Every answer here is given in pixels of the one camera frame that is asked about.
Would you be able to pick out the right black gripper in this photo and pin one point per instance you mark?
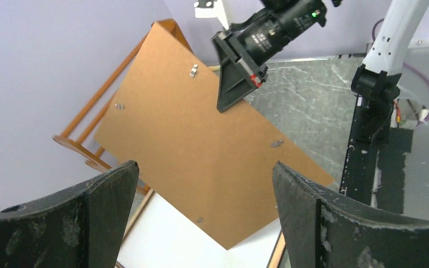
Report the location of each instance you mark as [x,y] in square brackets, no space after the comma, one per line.
[242,57]

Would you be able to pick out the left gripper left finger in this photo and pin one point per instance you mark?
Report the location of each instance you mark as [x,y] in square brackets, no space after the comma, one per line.
[80,226]

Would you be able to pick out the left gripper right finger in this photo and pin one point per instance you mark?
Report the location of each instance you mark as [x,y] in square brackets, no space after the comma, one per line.
[323,228]

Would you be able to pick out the brown cardboard backing board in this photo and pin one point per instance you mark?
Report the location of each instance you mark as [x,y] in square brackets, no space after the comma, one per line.
[215,168]

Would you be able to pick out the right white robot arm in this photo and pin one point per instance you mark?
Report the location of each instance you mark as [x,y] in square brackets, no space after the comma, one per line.
[376,79]

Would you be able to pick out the orange wooden shelf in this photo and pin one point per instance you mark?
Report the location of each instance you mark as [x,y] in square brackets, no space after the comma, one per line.
[92,108]

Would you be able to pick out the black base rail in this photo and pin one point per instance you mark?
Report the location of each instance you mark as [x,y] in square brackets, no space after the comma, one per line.
[374,168]

